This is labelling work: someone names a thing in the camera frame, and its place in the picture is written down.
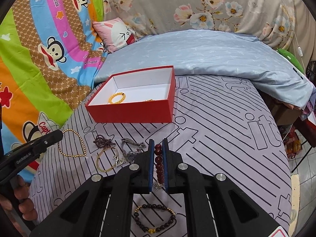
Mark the red metal frame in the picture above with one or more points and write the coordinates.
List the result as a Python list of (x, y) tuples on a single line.
[(302, 122)]

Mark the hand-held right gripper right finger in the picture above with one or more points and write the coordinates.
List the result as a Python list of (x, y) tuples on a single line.
[(167, 167)]

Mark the red cardboard box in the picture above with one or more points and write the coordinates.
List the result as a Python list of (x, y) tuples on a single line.
[(128, 114)]

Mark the light blue quilt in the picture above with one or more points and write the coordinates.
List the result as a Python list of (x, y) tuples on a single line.
[(209, 54)]

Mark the brown cardboard box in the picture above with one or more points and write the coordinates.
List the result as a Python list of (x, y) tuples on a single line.
[(281, 113)]

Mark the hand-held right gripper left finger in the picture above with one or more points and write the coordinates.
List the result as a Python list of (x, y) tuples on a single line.
[(150, 167)]

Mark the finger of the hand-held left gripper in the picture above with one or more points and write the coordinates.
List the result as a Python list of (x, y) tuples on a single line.
[(50, 138)]

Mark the silver wrist watch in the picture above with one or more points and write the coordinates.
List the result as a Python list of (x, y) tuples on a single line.
[(128, 156)]

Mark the grey floral sheet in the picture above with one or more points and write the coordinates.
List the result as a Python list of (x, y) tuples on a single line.
[(197, 0)]

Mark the pink rabbit pillow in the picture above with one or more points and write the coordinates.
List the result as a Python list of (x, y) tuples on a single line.
[(113, 33)]

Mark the colourful monkey print blanket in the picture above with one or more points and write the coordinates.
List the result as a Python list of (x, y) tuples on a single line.
[(37, 79)]

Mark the green cushion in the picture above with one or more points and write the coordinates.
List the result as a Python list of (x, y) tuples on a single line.
[(292, 56)]

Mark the beige curtain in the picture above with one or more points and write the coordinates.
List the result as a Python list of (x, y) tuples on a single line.
[(306, 29)]

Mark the person's left hand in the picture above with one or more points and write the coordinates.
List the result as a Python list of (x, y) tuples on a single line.
[(23, 197)]

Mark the grey striped bedsheet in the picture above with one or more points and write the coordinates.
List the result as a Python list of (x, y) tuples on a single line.
[(222, 140)]

